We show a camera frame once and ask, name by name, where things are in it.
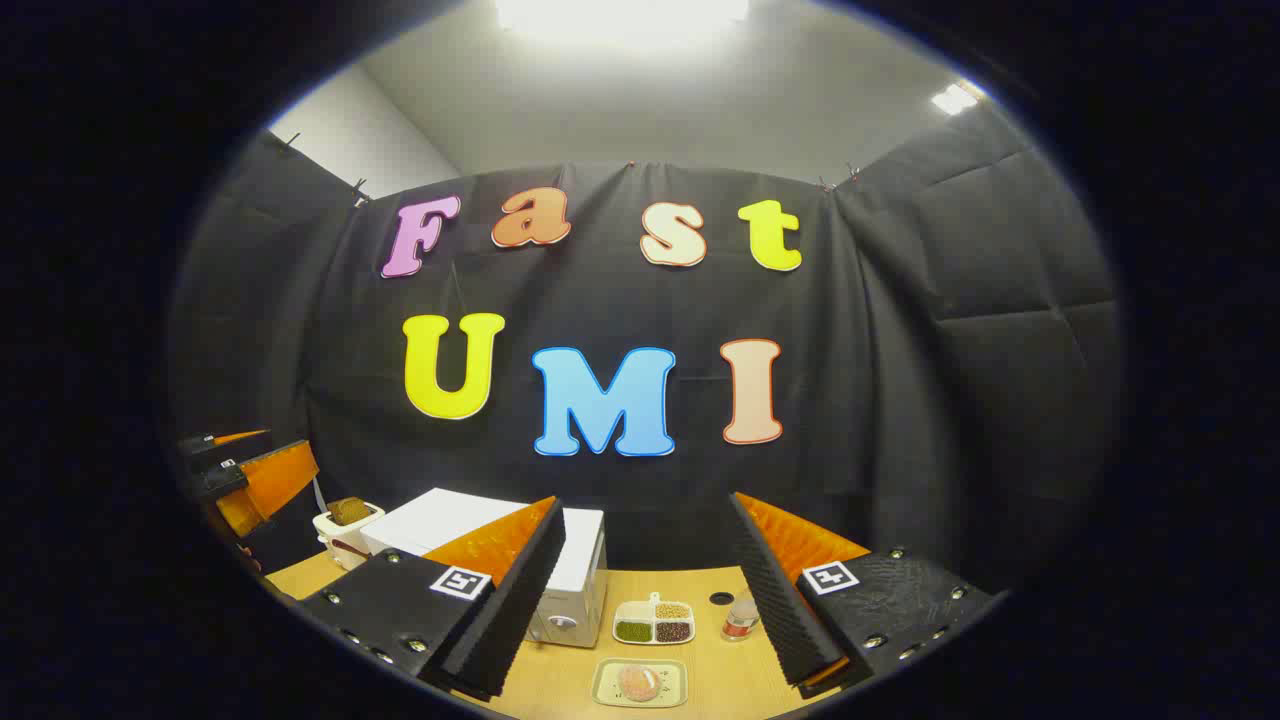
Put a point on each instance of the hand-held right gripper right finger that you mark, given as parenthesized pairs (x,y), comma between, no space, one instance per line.
(775,610)

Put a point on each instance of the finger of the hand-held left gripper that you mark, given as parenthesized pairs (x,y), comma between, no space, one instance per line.
(270,480)
(205,442)

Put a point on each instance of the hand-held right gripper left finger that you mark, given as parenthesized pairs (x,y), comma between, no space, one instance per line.
(510,610)

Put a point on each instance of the white microwave oven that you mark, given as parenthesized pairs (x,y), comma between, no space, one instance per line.
(440,515)

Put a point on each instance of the round pinkish bun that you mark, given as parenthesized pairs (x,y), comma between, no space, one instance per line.
(639,682)

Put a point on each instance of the clear bottle with red label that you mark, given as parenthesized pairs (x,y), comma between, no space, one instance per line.
(740,622)

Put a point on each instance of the brown bread slice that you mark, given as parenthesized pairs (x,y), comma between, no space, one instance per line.
(350,512)

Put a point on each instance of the white toaster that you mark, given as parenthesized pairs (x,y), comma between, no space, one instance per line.
(345,548)

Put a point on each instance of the pale green speckled tray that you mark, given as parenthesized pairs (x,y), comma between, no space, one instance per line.
(603,690)

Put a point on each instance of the white divided bean dish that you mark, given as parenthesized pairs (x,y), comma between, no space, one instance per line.
(652,622)

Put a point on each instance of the black backdrop cloth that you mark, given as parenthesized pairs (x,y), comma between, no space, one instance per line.
(880,400)

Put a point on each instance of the small ceiling light panel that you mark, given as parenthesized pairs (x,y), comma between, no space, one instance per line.
(954,99)

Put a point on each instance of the large ceiling light panel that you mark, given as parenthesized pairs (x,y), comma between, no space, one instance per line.
(620,15)

